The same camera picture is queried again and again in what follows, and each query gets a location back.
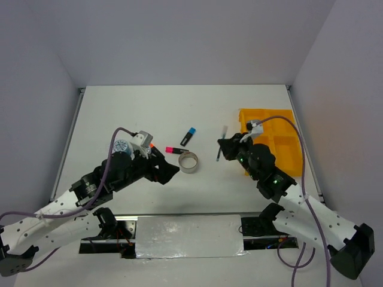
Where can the clear tape roll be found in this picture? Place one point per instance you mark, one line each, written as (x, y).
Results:
(188, 162)

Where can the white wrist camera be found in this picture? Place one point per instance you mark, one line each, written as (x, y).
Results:
(141, 139)
(254, 129)

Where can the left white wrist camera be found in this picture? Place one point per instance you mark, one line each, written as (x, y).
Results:
(141, 139)

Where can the blue highlighter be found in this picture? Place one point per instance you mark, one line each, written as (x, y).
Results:
(187, 137)

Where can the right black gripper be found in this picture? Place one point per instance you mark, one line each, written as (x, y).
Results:
(233, 143)

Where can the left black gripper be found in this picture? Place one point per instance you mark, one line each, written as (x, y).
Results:
(164, 171)

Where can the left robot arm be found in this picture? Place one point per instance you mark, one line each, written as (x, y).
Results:
(79, 212)

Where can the clear blue pen cap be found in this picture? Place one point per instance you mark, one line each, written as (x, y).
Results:
(224, 132)

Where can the blue pen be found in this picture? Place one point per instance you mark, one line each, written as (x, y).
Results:
(219, 150)

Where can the yellow compartment bin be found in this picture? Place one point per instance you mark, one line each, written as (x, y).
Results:
(279, 136)

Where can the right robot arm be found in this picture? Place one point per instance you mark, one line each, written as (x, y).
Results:
(347, 246)

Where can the orange highlighter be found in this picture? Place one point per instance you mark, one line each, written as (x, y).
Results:
(154, 150)

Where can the pink highlighter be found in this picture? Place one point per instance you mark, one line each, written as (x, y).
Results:
(173, 150)

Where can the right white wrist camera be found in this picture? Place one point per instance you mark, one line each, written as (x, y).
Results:
(254, 129)

